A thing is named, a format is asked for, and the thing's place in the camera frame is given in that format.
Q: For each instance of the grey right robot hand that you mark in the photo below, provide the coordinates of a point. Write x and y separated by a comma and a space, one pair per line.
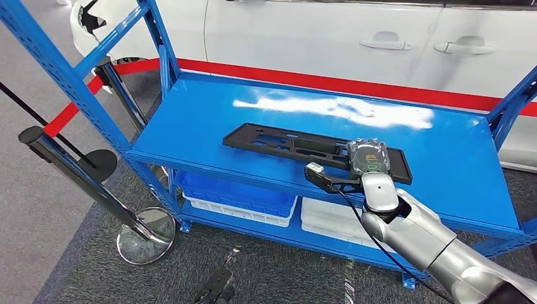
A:
369, 157

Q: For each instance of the black plastic frame part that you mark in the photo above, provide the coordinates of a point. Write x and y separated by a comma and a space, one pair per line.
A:
247, 142

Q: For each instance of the blue metal shelf rack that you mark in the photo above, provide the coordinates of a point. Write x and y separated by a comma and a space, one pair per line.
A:
440, 168

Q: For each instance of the translucent plastic bin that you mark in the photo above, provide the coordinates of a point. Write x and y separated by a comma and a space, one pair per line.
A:
327, 235
331, 214

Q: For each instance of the blue plastic bin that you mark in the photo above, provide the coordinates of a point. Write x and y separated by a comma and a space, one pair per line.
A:
235, 193

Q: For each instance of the white ribbed plastic bin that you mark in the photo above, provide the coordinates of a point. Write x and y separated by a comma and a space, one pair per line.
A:
239, 214

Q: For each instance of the white car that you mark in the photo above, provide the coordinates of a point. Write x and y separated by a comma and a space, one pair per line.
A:
272, 33

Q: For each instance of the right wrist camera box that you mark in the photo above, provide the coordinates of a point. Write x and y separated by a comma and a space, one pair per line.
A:
331, 180

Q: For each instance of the chrome stanchion post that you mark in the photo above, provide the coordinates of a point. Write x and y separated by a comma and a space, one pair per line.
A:
121, 96
147, 239

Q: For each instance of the black stanchion post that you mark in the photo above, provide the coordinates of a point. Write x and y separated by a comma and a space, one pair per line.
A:
98, 165

